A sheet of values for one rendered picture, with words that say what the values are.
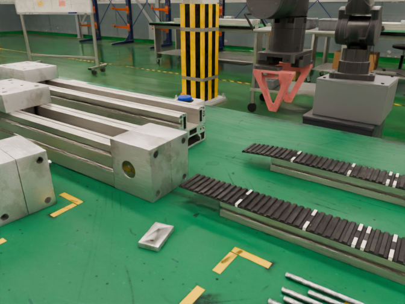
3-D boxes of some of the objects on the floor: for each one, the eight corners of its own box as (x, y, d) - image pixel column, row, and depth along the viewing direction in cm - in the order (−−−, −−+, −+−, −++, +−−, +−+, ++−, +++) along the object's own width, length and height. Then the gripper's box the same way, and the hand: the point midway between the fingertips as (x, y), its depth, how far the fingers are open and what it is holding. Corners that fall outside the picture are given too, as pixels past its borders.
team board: (19, 71, 605) (-7, -55, 528) (39, 67, 649) (17, -50, 572) (93, 76, 567) (76, -60, 489) (108, 70, 611) (95, -54, 533)
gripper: (297, 17, 50) (286, 117, 56) (320, 15, 60) (308, 102, 66) (255, 16, 53) (249, 111, 59) (282, 15, 63) (275, 97, 69)
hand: (281, 102), depth 62 cm, fingers open, 8 cm apart
